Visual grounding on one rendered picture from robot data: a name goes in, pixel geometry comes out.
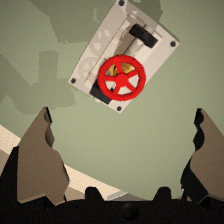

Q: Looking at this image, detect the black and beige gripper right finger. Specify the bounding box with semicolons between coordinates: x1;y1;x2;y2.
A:
180;108;224;224

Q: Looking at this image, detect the beige mounting plate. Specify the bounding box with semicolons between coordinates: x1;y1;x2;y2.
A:
68;0;179;113

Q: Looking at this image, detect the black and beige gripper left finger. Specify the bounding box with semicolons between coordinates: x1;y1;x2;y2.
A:
0;107;70;224

